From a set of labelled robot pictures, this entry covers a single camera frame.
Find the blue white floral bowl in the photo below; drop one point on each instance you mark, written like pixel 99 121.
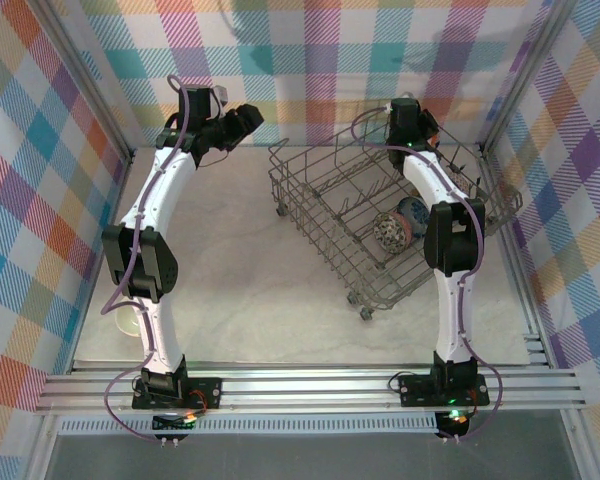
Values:
pixel 416 215

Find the pale cream bowl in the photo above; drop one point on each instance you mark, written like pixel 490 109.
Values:
pixel 126 320

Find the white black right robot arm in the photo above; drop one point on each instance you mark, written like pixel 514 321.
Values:
pixel 452 320

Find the small electronics board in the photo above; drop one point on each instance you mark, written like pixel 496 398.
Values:
pixel 175 422
pixel 455 420

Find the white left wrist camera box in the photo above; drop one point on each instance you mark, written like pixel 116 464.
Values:
pixel 221 94

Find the aluminium frame post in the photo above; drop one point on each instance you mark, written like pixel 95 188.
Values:
pixel 92 90
pixel 526 75

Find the aluminium side rail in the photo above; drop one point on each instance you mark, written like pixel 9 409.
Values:
pixel 530 310

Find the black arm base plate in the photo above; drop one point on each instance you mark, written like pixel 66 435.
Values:
pixel 210 392
pixel 415 390

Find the long aluminium mounting rail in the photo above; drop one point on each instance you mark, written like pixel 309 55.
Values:
pixel 305 390

